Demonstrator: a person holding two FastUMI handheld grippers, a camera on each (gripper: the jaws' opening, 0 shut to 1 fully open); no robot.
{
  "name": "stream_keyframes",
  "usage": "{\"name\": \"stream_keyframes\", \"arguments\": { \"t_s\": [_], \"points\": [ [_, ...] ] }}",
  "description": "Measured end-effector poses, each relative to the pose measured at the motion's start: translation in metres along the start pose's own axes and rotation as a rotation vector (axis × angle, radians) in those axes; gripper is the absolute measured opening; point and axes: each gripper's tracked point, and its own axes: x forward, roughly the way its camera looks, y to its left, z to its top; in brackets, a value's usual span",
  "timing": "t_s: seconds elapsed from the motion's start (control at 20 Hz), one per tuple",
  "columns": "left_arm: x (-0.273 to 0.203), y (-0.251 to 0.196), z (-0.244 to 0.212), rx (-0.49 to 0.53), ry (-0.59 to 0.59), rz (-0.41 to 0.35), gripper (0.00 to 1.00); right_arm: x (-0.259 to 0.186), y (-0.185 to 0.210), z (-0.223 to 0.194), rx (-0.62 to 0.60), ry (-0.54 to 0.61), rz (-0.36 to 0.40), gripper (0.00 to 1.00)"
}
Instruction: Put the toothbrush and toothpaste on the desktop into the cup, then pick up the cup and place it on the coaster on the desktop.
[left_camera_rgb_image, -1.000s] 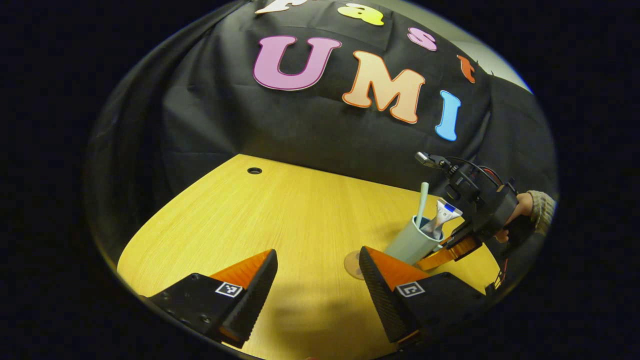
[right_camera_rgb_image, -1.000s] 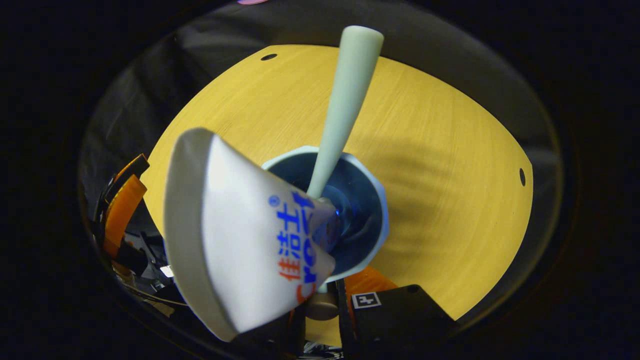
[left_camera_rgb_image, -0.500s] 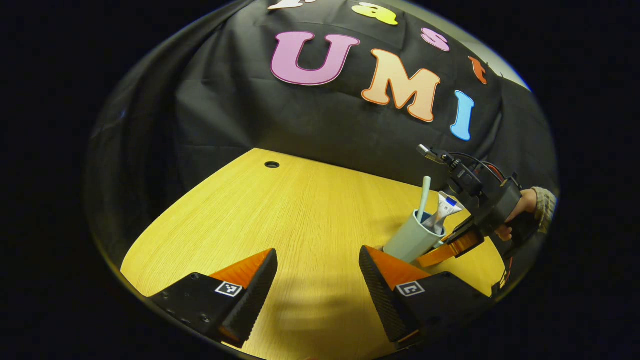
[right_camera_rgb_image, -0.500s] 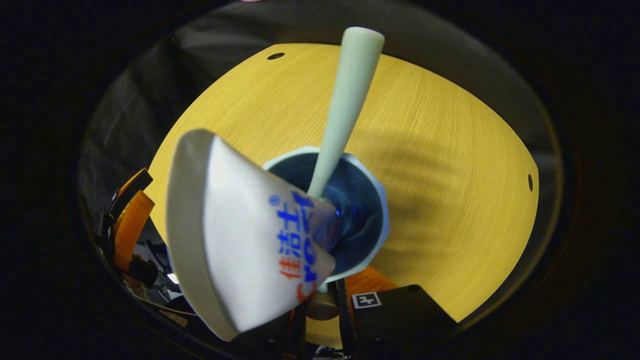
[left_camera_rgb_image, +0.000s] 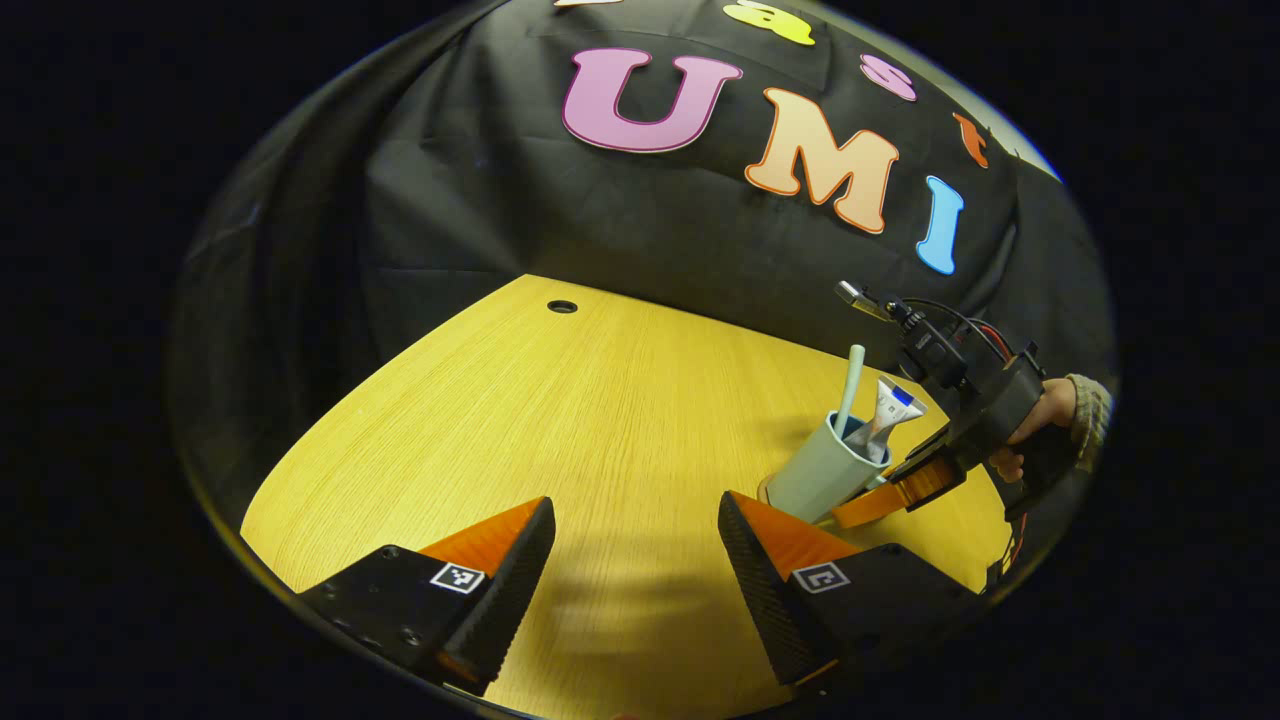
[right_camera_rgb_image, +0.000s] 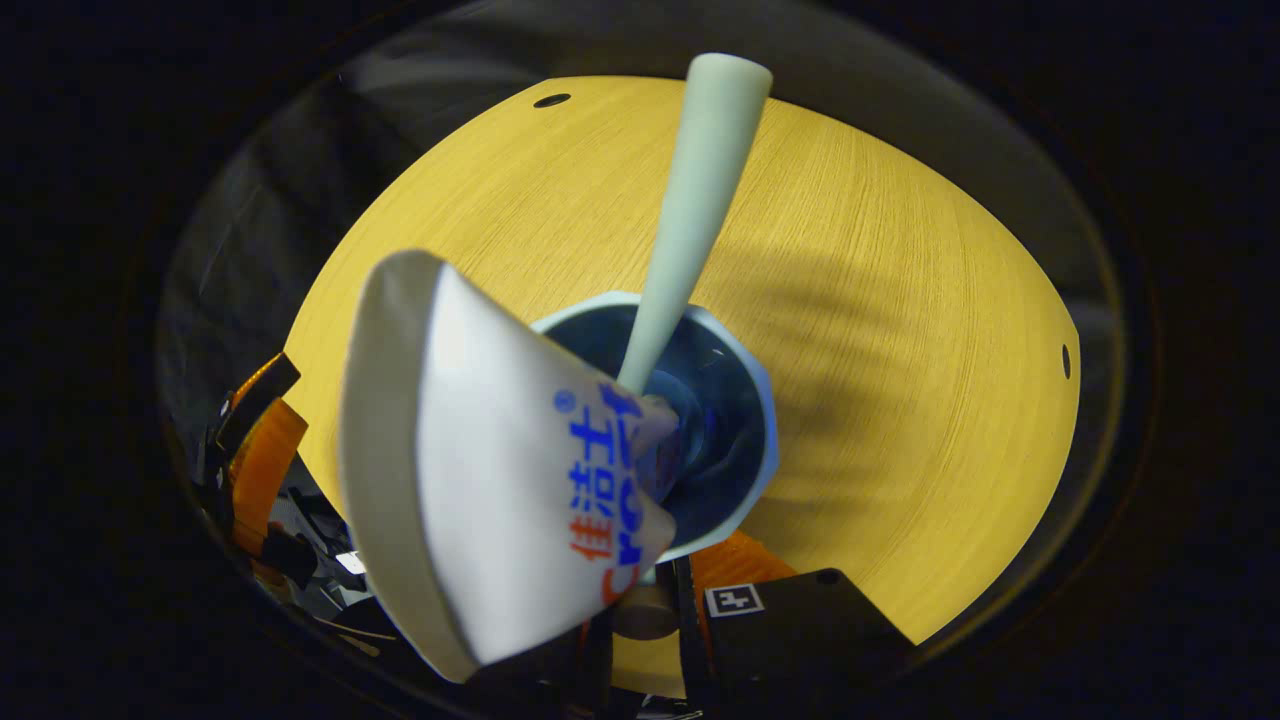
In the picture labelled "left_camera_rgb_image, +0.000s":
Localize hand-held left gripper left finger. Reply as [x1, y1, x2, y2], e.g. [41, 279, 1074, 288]
[298, 497, 558, 698]

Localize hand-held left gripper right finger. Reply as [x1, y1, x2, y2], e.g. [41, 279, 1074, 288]
[717, 491, 986, 689]

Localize white toothpaste tube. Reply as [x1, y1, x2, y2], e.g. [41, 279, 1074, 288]
[848, 377, 930, 465]

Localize pale green toothbrush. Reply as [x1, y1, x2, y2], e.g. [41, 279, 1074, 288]
[834, 344, 867, 439]

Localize yellow wooden desktop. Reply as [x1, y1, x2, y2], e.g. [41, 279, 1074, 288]
[240, 274, 1013, 719]

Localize black backdrop cloth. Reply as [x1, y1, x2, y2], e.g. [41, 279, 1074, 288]
[170, 0, 1116, 561]

